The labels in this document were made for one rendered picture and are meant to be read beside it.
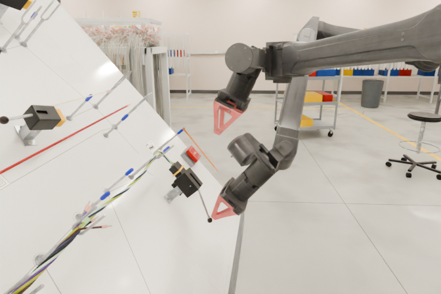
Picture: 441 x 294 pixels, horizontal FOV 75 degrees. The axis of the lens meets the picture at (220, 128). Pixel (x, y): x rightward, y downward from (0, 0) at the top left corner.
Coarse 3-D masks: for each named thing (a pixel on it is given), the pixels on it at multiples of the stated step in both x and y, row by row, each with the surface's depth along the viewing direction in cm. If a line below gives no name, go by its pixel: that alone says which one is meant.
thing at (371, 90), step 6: (366, 84) 671; (372, 84) 662; (378, 84) 659; (366, 90) 674; (372, 90) 666; (378, 90) 664; (366, 96) 678; (372, 96) 670; (378, 96) 670; (366, 102) 681; (372, 102) 674; (378, 102) 677
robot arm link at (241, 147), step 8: (240, 136) 72; (248, 136) 73; (232, 144) 72; (240, 144) 71; (248, 144) 71; (256, 144) 72; (280, 144) 68; (288, 144) 68; (232, 152) 72; (240, 152) 70; (248, 152) 70; (264, 152) 71; (272, 152) 68; (280, 152) 68; (288, 152) 67; (240, 160) 70; (272, 160) 70; (280, 160) 67
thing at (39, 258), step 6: (90, 210) 38; (84, 216) 39; (102, 216) 38; (78, 222) 39; (96, 222) 39; (72, 228) 40; (90, 228) 39; (78, 234) 40; (54, 246) 41; (48, 252) 42; (36, 258) 42; (42, 258) 42
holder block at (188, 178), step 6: (186, 174) 73; (192, 174) 75; (174, 180) 73; (180, 180) 73; (186, 180) 73; (192, 180) 73; (198, 180) 75; (180, 186) 73; (186, 186) 73; (192, 186) 73; (198, 186) 73; (186, 192) 73; (192, 192) 73
